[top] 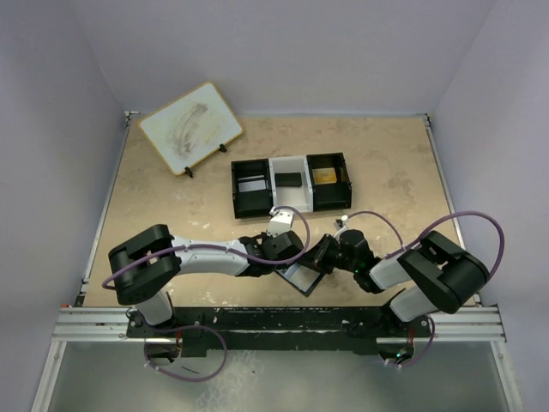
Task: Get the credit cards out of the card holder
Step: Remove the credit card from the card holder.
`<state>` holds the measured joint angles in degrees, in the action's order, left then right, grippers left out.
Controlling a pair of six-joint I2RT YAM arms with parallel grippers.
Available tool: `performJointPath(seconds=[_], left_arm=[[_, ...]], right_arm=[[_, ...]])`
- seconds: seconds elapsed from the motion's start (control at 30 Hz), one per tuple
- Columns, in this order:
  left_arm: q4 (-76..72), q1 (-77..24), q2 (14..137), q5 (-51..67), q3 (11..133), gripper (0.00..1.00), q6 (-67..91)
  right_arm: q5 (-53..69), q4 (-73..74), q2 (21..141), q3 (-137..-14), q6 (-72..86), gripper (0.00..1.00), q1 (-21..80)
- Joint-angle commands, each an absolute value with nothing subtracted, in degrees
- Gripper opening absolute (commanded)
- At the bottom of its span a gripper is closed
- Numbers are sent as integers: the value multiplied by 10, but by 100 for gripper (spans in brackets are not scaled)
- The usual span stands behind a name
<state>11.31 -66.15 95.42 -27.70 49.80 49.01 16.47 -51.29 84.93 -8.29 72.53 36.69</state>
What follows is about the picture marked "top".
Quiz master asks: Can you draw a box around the black leather card holder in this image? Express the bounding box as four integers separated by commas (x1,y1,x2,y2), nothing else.
274,263,325,297

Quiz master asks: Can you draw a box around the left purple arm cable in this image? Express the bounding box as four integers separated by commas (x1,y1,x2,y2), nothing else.
101,205,311,291

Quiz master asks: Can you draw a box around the gold card in tray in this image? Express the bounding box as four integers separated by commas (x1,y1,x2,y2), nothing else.
311,167,348,185

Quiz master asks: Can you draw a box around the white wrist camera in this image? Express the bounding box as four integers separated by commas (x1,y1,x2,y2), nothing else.
267,208,294,237
334,215,349,239

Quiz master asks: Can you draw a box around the silver card in tray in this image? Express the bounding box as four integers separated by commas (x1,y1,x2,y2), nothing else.
238,175,268,193

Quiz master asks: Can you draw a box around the black and white tray organizer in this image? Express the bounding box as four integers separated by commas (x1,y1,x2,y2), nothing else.
231,153,353,219

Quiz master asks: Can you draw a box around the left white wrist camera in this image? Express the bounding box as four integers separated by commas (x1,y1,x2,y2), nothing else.
267,208,294,237

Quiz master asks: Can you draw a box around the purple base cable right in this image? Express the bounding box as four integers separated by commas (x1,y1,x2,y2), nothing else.
383,315,437,371

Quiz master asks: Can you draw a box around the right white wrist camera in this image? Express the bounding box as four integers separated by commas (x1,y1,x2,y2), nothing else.
334,215,349,239

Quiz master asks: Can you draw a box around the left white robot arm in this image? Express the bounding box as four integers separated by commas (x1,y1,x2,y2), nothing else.
102,224,311,325

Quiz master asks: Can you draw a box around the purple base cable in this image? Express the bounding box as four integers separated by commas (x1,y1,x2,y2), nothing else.
383,315,437,371
143,324,228,382

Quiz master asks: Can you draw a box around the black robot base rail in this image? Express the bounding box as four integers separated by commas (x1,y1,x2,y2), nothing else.
126,305,432,358

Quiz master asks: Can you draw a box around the black card in tray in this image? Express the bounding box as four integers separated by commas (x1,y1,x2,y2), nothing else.
274,173,303,188

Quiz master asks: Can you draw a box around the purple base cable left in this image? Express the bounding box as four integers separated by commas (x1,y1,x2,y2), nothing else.
143,324,228,382

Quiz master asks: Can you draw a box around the yellow-framed whiteboard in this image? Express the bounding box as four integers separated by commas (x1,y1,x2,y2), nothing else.
138,82,244,176

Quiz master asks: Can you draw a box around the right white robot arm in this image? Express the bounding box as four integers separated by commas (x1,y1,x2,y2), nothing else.
298,229,490,323

